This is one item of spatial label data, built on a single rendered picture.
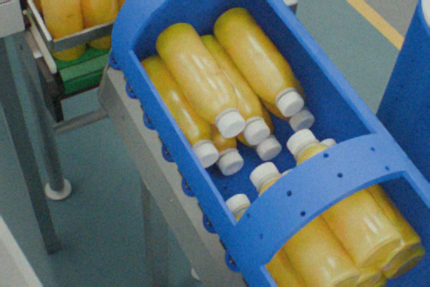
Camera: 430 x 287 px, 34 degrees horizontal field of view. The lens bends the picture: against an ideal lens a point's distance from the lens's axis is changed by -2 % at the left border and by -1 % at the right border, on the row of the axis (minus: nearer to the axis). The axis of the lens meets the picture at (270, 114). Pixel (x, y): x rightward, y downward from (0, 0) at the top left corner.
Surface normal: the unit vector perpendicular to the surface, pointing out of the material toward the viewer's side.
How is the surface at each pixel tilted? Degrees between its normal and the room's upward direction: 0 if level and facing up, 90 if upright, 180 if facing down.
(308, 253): 35
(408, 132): 89
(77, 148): 0
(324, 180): 15
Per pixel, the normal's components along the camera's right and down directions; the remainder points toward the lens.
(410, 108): -0.82, 0.39
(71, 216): 0.11, -0.60
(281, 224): -0.53, -0.18
